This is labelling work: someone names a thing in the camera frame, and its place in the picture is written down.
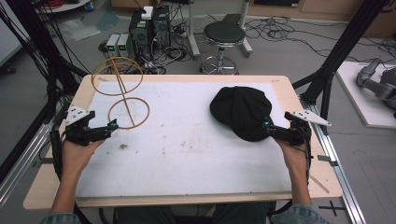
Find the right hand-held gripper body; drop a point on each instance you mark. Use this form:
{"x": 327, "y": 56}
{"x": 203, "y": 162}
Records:
{"x": 295, "y": 130}

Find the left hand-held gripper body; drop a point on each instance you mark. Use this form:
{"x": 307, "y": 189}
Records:
{"x": 81, "y": 132}

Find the black cap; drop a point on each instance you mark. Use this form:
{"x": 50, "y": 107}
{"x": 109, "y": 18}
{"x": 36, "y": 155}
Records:
{"x": 241, "y": 112}

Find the person's left hand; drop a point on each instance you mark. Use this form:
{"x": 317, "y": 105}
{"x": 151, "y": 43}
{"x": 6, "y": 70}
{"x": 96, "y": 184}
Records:
{"x": 76, "y": 155}

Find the person's right hand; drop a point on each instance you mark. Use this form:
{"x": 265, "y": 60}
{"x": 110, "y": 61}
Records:
{"x": 292, "y": 157}

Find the white board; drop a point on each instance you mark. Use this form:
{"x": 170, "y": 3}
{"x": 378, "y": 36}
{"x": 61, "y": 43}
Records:
{"x": 361, "y": 96}

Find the white table mat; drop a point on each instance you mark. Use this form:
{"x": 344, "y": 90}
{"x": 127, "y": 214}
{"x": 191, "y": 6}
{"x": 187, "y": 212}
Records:
{"x": 186, "y": 140}

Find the grey bench power supply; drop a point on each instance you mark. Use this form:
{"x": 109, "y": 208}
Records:
{"x": 112, "y": 45}
{"x": 123, "y": 45}

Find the black round stool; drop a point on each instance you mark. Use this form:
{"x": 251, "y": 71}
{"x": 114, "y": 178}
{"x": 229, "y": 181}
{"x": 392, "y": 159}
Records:
{"x": 223, "y": 40}

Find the person's legs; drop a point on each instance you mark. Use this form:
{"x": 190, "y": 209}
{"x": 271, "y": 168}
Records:
{"x": 193, "y": 214}

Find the white box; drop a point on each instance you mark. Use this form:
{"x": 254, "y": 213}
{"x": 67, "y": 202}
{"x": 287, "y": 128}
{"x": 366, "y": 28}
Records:
{"x": 147, "y": 13}

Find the white stand leg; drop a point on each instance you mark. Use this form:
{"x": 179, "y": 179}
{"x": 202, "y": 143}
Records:
{"x": 194, "y": 34}

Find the aluminium rail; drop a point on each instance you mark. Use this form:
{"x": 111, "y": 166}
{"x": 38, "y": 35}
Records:
{"x": 18, "y": 168}
{"x": 336, "y": 168}

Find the black frame post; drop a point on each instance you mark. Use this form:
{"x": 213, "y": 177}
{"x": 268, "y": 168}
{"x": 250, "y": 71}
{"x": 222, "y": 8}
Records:
{"x": 339, "y": 56}
{"x": 46, "y": 46}

